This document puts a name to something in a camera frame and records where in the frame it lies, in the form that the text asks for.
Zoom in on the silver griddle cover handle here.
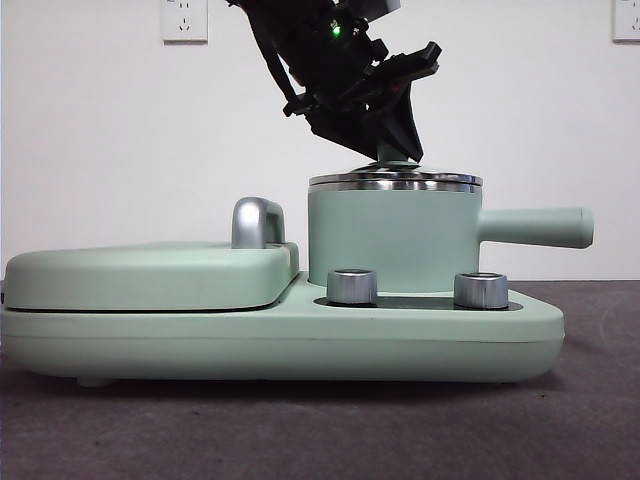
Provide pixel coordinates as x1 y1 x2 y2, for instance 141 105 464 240
231 197 288 250

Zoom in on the silver control knob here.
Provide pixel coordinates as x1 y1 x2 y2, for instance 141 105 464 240
453 271 510 309
326 268 380 306

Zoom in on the white wall socket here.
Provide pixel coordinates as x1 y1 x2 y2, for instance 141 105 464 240
160 0 209 45
612 0 640 44

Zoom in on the glass lid with green knob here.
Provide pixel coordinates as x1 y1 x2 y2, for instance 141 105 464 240
307 140 484 190

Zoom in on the mint green breakfast machine base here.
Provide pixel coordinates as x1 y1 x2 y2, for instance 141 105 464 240
0 279 567 389

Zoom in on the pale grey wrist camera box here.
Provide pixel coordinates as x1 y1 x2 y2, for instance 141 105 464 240
344 0 404 19

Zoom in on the mint green pot with handle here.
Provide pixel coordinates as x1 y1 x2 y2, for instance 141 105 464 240
306 180 595 296

